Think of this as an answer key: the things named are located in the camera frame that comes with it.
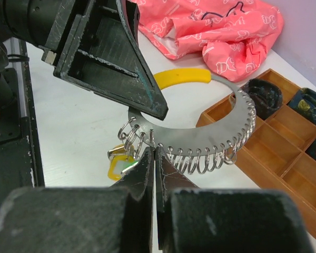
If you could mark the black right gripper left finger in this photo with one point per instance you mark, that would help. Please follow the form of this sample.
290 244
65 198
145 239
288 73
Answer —
112 219

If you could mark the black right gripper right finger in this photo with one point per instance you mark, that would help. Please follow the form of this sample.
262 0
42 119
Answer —
192 219

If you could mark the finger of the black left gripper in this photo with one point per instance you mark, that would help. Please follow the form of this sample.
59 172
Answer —
96 47

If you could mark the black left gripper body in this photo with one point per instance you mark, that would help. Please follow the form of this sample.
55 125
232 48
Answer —
37 23

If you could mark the green key tag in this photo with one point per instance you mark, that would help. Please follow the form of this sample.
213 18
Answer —
129 166

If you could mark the yellow key tag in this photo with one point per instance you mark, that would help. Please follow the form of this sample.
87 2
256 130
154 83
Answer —
118 157

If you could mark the metal keyring with yellow grip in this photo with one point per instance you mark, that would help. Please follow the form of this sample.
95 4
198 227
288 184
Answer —
201 149

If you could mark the wooden compartment tray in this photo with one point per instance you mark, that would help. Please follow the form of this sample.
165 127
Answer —
274 157

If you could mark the pink patterned cloth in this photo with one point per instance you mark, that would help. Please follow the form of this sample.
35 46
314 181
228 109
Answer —
234 37

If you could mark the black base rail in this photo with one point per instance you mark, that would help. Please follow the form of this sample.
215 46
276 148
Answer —
20 156

